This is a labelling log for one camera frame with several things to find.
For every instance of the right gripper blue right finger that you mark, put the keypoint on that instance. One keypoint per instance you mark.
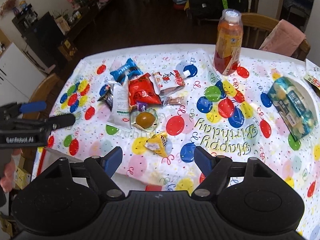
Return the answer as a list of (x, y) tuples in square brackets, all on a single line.
[(204, 160)]

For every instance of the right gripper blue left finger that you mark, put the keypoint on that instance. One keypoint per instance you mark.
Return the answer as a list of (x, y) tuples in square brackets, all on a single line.
[(112, 161)]

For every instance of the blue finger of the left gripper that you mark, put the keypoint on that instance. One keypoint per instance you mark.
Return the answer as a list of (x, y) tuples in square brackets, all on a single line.
[(32, 107), (61, 121)]

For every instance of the white green snack packet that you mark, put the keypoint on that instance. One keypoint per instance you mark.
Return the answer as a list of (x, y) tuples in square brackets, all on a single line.
[(120, 112)]

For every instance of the yellow candy wrapper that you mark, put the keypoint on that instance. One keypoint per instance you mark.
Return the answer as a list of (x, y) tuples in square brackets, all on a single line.
[(157, 143)]

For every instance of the black snack packet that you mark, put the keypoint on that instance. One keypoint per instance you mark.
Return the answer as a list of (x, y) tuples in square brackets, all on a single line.
[(107, 97)]

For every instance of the purple candy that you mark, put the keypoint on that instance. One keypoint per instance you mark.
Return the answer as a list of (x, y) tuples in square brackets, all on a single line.
[(141, 106)]

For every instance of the red chip bag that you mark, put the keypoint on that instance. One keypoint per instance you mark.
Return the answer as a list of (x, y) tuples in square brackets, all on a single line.
[(142, 90)]

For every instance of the white red drink pouch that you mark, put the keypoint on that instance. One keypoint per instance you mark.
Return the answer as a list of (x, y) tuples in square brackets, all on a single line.
[(169, 82)]

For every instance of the blue snack packet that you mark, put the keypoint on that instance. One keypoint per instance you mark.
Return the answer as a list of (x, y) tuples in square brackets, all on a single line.
[(127, 71)]

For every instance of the person's left hand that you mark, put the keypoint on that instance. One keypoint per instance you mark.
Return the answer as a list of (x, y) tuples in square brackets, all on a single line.
[(8, 173)]

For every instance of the wooden chair left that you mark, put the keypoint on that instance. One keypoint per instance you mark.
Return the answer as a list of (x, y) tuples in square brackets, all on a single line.
[(47, 91)]

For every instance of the white cabinet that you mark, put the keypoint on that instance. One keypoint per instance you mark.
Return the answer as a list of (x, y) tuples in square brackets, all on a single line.
[(19, 77)]

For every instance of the small brown transparent snack bar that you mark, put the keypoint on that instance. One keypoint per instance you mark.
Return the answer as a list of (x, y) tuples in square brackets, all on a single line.
[(174, 101)]

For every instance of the dark tv sideboard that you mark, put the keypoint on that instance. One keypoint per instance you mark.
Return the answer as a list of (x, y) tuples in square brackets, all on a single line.
[(46, 38)]

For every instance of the balloon birthday tablecloth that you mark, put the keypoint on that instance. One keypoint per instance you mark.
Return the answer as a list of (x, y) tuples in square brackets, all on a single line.
[(229, 115)]

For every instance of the orange juice bottle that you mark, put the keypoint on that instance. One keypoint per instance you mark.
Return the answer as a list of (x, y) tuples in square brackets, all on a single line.
[(229, 40)]

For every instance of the teal tissue pack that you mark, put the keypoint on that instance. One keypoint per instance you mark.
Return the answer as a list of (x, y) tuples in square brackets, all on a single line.
[(295, 104)]

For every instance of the wooden chair with pink cloth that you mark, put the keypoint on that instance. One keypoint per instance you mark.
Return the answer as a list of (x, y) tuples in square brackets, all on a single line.
[(257, 27)]

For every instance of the pink cloth on chair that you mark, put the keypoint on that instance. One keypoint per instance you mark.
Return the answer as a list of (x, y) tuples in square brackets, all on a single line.
[(284, 39)]

